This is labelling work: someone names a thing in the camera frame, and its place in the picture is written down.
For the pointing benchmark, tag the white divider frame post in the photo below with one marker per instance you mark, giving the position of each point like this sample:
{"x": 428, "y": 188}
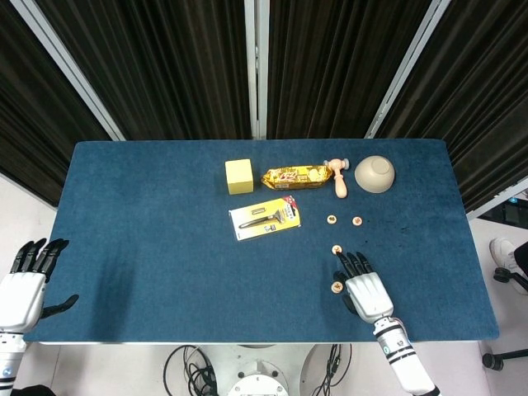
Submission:
{"x": 251, "y": 62}
{"x": 69, "y": 70}
{"x": 406, "y": 70}
{"x": 495, "y": 202}

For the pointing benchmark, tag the wooden disc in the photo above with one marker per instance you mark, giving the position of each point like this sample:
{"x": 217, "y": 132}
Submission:
{"x": 357, "y": 222}
{"x": 337, "y": 249}

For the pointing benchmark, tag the gold snack package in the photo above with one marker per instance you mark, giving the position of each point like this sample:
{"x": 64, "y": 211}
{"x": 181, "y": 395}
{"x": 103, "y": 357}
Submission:
{"x": 297, "y": 177}

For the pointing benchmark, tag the black trouser leg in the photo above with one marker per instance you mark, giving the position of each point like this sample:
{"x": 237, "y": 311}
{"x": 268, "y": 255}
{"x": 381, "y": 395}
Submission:
{"x": 523, "y": 253}

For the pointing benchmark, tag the white sneaker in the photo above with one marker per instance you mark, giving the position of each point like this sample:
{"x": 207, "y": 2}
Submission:
{"x": 501, "y": 251}

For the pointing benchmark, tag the blue velvet table cover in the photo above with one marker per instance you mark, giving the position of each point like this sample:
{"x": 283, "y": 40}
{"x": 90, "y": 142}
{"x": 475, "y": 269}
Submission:
{"x": 165, "y": 268}

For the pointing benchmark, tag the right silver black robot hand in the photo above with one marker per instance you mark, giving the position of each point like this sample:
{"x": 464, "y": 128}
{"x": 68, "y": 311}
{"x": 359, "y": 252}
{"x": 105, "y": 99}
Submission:
{"x": 369, "y": 297}

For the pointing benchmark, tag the razor in blister pack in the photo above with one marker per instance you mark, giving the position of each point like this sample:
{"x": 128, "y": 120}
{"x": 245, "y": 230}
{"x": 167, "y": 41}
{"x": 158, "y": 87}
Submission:
{"x": 268, "y": 218}

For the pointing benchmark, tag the black chair base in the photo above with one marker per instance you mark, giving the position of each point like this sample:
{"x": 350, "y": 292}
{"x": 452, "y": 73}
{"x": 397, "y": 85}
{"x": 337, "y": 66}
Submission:
{"x": 505, "y": 274}

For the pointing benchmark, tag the white robot torso base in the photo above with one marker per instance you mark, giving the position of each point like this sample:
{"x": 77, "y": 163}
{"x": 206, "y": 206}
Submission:
{"x": 264, "y": 354}

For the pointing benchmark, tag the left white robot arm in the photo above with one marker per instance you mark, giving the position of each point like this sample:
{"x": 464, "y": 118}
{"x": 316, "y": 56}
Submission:
{"x": 10, "y": 359}

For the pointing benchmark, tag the dark pleated curtain panel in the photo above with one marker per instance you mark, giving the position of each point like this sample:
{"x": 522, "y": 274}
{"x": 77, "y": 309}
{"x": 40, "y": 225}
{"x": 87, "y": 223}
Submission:
{"x": 165, "y": 70}
{"x": 330, "y": 70}
{"x": 24, "y": 123}
{"x": 486, "y": 103}

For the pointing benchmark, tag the wooden toy hammer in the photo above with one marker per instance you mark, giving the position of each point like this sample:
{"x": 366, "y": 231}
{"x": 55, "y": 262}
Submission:
{"x": 340, "y": 187}

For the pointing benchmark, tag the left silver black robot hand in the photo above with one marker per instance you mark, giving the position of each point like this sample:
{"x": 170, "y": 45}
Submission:
{"x": 20, "y": 297}

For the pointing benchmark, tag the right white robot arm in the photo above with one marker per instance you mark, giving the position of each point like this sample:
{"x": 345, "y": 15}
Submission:
{"x": 402, "y": 359}

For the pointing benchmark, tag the black stand foot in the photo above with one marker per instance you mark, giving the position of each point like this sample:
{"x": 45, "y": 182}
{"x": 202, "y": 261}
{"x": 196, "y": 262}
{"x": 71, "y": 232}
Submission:
{"x": 493, "y": 361}

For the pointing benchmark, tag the beige upturned bowl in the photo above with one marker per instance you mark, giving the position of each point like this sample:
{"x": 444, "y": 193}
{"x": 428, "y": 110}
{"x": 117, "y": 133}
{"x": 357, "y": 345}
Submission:
{"x": 373, "y": 177}

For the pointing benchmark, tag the yellow cube block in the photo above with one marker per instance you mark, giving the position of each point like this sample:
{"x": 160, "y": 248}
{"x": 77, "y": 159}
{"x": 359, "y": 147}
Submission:
{"x": 239, "y": 177}

